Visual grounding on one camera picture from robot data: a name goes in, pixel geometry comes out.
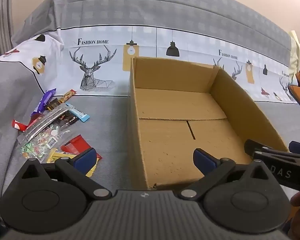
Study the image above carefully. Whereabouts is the dark brown packet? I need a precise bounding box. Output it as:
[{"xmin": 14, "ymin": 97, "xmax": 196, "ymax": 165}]
[{"xmin": 59, "ymin": 112, "xmax": 80, "ymax": 127}]

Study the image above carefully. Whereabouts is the dark red pouch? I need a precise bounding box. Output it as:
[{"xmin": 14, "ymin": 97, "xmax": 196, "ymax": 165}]
[{"xmin": 60, "ymin": 134, "xmax": 103, "ymax": 160}]

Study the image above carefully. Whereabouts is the cardboard box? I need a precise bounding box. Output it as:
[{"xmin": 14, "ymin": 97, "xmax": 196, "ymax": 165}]
[{"xmin": 126, "ymin": 56, "xmax": 289, "ymax": 190}]

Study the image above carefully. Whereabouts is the red stick sachet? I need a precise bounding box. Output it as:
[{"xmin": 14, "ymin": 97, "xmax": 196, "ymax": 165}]
[{"xmin": 12, "ymin": 119, "xmax": 30, "ymax": 132}]

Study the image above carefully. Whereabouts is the blue wafer packet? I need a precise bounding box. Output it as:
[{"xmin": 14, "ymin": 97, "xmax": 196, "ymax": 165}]
[{"xmin": 65, "ymin": 104, "xmax": 90, "ymax": 122}]

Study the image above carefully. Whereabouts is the yellow packet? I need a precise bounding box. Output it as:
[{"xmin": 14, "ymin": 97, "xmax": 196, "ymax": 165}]
[{"xmin": 46, "ymin": 149, "xmax": 103, "ymax": 178}]

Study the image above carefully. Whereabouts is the purple snack bar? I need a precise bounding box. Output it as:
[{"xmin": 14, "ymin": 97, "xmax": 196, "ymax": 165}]
[{"xmin": 30, "ymin": 88, "xmax": 57, "ymax": 120}]

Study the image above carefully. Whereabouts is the pale yellow cloth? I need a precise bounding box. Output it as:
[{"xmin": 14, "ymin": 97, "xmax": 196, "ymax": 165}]
[{"xmin": 289, "ymin": 30, "xmax": 300, "ymax": 85}]

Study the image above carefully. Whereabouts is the orange nut bar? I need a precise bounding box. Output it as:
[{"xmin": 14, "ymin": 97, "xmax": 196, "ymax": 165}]
[{"xmin": 57, "ymin": 89, "xmax": 77, "ymax": 104}]

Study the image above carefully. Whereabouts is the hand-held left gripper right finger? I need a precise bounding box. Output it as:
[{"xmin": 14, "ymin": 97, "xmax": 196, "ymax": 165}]
[{"xmin": 177, "ymin": 148, "xmax": 284, "ymax": 202}]

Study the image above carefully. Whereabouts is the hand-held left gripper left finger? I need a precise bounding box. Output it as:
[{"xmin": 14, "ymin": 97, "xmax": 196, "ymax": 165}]
[{"xmin": 15, "ymin": 148, "xmax": 113, "ymax": 200}]

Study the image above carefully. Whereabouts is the clear bag of candies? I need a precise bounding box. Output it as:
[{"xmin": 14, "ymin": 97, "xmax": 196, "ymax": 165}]
[{"xmin": 17, "ymin": 105, "xmax": 74, "ymax": 144}]

